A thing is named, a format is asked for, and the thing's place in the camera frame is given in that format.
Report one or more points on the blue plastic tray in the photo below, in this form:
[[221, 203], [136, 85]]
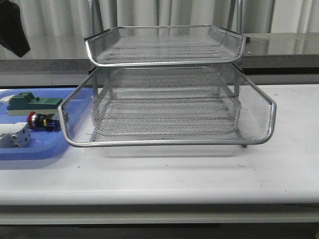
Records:
[[43, 144]]

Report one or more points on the red emergency stop button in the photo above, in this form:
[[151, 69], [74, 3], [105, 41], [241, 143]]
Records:
[[49, 122]]

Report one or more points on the grey stone counter ledge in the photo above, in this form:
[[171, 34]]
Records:
[[269, 59]]

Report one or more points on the silver mesh tray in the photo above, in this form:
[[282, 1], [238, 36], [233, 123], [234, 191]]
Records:
[[212, 104], [165, 45]]

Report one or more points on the green and beige switch block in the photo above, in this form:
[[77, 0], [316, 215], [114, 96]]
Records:
[[25, 102]]

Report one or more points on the white curtain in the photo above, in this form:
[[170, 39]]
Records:
[[71, 17]]

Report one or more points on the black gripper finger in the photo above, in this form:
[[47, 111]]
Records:
[[12, 36]]

